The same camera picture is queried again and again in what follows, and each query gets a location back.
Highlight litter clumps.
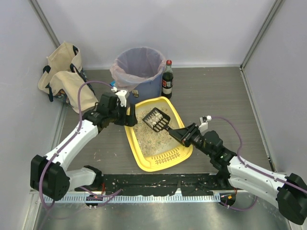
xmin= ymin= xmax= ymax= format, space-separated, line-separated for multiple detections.
xmin=145 ymin=112 xmax=167 ymax=127

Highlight black litter scoop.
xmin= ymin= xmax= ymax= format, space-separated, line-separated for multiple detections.
xmin=142 ymin=107 xmax=170 ymax=133

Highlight yellow litter box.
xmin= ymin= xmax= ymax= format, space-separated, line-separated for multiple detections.
xmin=125 ymin=96 xmax=193 ymax=172

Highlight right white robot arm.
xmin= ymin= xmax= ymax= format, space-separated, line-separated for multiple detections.
xmin=167 ymin=123 xmax=307 ymax=225

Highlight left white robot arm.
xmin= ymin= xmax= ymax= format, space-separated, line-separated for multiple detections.
xmin=30 ymin=90 xmax=137 ymax=201

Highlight cat litter pellets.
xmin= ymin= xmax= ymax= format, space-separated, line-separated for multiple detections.
xmin=133 ymin=107 xmax=179 ymax=157

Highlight pink bin liner bag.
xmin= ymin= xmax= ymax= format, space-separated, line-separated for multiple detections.
xmin=109 ymin=46 xmax=167 ymax=95

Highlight dark soda bottle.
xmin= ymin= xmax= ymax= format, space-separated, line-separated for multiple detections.
xmin=161 ymin=60 xmax=174 ymax=99

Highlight beige canvas tote bag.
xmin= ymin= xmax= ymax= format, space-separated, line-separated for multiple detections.
xmin=38 ymin=42 xmax=98 ymax=113

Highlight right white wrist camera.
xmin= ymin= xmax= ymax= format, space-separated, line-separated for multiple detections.
xmin=199 ymin=115 xmax=212 ymax=134

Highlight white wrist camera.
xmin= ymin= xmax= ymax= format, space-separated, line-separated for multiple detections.
xmin=115 ymin=90 xmax=129 ymax=107
xmin=199 ymin=115 xmax=212 ymax=134

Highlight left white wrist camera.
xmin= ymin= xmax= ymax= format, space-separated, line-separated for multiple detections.
xmin=115 ymin=90 xmax=129 ymax=107

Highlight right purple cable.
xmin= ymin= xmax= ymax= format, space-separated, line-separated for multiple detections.
xmin=208 ymin=115 xmax=307 ymax=211

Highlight purple cable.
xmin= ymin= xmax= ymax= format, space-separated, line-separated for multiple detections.
xmin=208 ymin=115 xmax=307 ymax=211
xmin=39 ymin=80 xmax=118 ymax=209

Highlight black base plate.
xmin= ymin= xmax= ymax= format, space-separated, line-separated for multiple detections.
xmin=85 ymin=173 xmax=238 ymax=196

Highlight slotted cable duct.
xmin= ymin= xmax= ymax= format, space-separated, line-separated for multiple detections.
xmin=57 ymin=193 xmax=221 ymax=203

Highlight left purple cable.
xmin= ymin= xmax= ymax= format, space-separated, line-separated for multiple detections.
xmin=39 ymin=80 xmax=118 ymax=209

